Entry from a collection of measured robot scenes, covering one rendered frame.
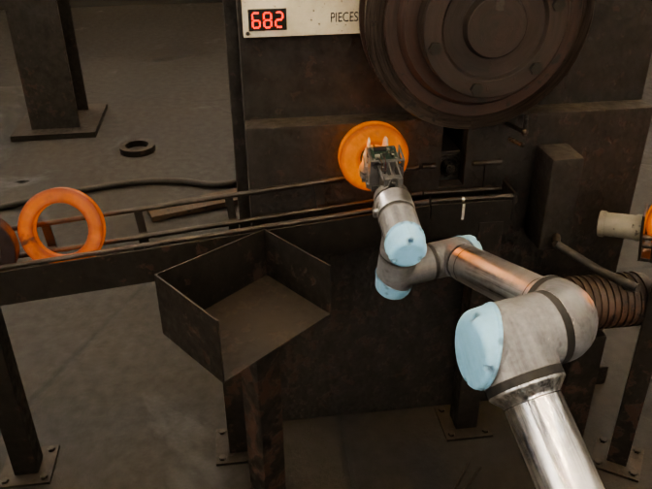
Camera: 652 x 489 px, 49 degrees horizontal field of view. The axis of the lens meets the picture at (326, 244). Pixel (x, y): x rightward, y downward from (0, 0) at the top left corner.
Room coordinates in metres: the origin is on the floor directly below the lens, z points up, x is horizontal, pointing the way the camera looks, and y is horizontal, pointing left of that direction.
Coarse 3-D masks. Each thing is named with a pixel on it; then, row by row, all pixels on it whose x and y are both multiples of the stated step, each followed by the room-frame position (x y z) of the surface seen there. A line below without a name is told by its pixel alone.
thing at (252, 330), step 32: (224, 256) 1.23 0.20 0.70; (256, 256) 1.28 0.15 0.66; (288, 256) 1.24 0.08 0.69; (160, 288) 1.11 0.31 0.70; (192, 288) 1.17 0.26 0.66; (224, 288) 1.22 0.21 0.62; (256, 288) 1.25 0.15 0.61; (288, 288) 1.24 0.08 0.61; (320, 288) 1.17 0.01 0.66; (192, 320) 1.04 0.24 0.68; (224, 320) 1.15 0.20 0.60; (256, 320) 1.14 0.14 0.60; (288, 320) 1.14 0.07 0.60; (320, 320) 1.13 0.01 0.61; (192, 352) 1.05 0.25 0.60; (224, 352) 1.05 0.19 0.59; (256, 352) 1.05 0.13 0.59; (256, 384) 1.11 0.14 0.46; (256, 416) 1.12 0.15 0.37; (256, 448) 1.13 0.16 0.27; (256, 480) 1.13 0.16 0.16
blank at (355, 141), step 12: (348, 132) 1.47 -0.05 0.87; (360, 132) 1.45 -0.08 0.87; (372, 132) 1.46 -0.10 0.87; (384, 132) 1.46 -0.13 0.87; (396, 132) 1.46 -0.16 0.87; (348, 144) 1.45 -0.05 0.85; (360, 144) 1.45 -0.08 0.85; (372, 144) 1.46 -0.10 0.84; (396, 144) 1.46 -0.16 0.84; (348, 156) 1.45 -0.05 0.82; (348, 168) 1.45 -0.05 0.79; (348, 180) 1.45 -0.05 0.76; (360, 180) 1.45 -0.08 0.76
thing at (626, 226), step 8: (600, 216) 1.40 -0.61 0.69; (608, 216) 1.40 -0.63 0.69; (616, 216) 1.39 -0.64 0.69; (624, 216) 1.39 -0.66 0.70; (632, 216) 1.38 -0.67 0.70; (640, 216) 1.37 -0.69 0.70; (600, 224) 1.39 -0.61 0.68; (608, 224) 1.38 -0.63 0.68; (616, 224) 1.38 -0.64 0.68; (624, 224) 1.37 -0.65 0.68; (632, 224) 1.37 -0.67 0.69; (640, 224) 1.36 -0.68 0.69; (600, 232) 1.39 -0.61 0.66; (608, 232) 1.38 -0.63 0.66; (616, 232) 1.37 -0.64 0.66; (624, 232) 1.37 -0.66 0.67; (632, 232) 1.36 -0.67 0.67
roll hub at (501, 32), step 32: (448, 0) 1.35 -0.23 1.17; (480, 0) 1.36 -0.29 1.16; (512, 0) 1.36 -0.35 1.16; (544, 0) 1.38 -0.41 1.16; (448, 32) 1.36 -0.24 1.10; (480, 32) 1.35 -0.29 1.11; (512, 32) 1.36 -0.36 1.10; (544, 32) 1.38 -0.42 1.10; (448, 64) 1.35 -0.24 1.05; (480, 64) 1.37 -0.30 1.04; (512, 64) 1.38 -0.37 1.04; (544, 64) 1.38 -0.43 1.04; (480, 96) 1.36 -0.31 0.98
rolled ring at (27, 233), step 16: (48, 192) 1.41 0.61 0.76; (64, 192) 1.41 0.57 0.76; (80, 192) 1.42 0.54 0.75; (32, 208) 1.39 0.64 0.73; (80, 208) 1.40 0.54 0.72; (96, 208) 1.41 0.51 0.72; (32, 224) 1.38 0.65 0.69; (96, 224) 1.39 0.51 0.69; (32, 240) 1.37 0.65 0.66; (96, 240) 1.38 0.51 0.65; (32, 256) 1.35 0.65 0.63; (48, 256) 1.36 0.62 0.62
